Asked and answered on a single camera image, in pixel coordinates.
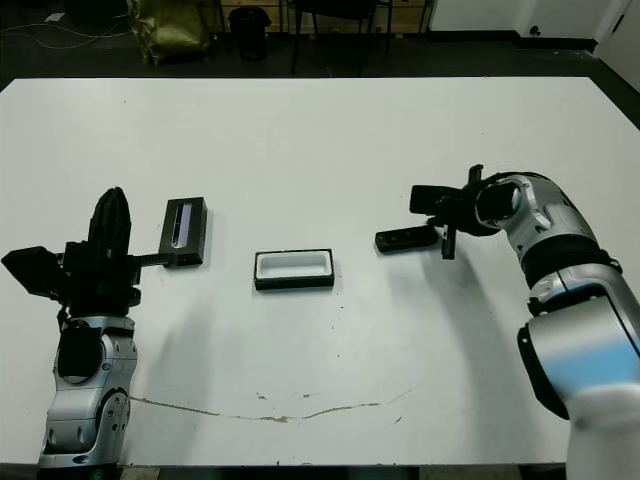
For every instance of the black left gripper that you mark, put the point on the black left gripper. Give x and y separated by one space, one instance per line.
100 285

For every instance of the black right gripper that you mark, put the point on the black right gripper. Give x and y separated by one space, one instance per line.
462 215

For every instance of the black depth camera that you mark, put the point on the black depth camera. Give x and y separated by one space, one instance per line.
400 240

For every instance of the black lid with camera print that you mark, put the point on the black lid with camera print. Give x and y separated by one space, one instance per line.
195 235

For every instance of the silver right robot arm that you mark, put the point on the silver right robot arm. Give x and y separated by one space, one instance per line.
550 215

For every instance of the black box with white insert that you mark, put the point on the black box with white insert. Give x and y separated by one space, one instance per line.
295 285

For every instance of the yellow-green sack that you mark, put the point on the yellow-green sack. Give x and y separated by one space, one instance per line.
170 35

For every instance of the white paper sheet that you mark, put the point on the white paper sheet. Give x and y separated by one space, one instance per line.
55 18

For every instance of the black trash bin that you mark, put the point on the black trash bin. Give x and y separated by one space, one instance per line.
250 35

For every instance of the black office chair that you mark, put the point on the black office chair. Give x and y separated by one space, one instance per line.
330 7

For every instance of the white door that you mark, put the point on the white door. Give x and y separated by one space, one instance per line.
625 50

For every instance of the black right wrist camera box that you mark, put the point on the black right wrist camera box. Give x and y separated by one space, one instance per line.
430 200

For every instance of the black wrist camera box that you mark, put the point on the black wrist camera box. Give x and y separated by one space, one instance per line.
32 272
430 200

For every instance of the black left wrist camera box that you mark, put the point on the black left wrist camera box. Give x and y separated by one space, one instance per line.
32 272

